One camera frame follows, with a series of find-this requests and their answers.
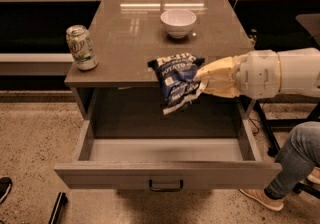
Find green soda can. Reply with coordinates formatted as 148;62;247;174
66;25;98;71

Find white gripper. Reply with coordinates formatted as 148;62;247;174
194;50;281;100

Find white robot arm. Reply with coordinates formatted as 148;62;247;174
194;48;320;100

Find black bar on floor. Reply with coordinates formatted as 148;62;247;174
48;192;68;224

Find black shoe at left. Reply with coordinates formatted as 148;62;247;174
0;177;12;204

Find person leg in jeans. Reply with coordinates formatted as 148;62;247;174
264;122;320;199

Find grey cabinet with top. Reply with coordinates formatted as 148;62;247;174
65;0;253;115

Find tan sneaker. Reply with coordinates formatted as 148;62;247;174
240;189;284;212

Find black stand leg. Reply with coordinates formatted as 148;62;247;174
254;101;280;157

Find blue potato chip bag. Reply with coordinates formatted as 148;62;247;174
148;53;207;115

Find open grey top drawer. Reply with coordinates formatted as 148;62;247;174
55;88;281;190

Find black drawer handle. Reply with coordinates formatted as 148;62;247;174
148;179;184;192

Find white ceramic bowl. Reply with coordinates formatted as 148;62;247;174
160;9;197;38

